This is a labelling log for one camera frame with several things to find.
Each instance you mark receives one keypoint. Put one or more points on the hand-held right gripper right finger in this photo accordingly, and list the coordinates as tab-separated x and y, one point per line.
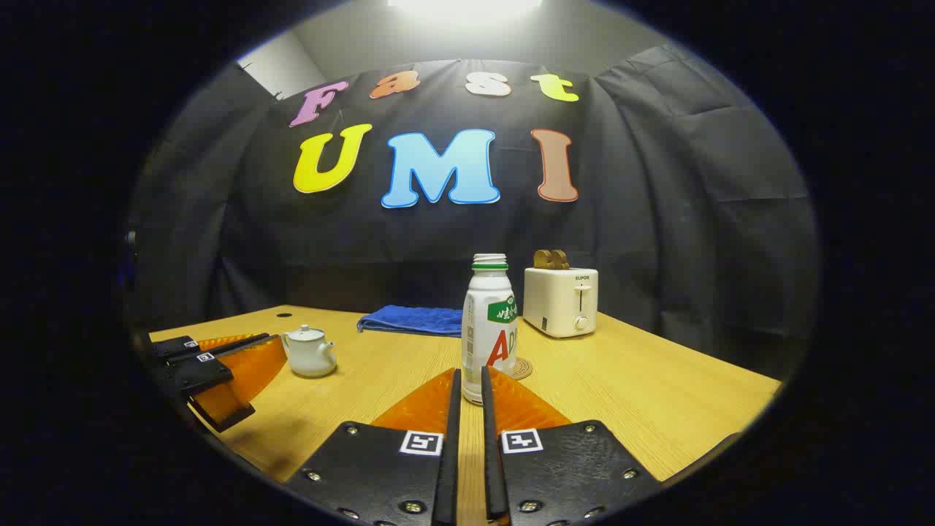
493	467

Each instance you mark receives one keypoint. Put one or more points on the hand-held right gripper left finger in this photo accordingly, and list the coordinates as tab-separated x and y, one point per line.
449	467

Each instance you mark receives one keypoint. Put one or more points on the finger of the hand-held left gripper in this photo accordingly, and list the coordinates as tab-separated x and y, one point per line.
201	376
175	346

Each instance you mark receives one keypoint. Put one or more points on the white ceramic teacup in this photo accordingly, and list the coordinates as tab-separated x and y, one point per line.
310	359

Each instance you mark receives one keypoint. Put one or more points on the white plastic water bottle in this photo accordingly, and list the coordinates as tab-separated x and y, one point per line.
486	329

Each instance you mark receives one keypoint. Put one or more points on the blue folded towel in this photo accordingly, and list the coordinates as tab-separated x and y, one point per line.
413	320

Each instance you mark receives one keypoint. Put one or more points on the cream toaster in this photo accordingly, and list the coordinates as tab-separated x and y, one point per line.
559	303

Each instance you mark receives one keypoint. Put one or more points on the black backdrop cloth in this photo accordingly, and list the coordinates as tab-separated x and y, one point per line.
621	241

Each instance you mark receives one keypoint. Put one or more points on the ceiling light panel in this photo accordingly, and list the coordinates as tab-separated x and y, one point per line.
464	6

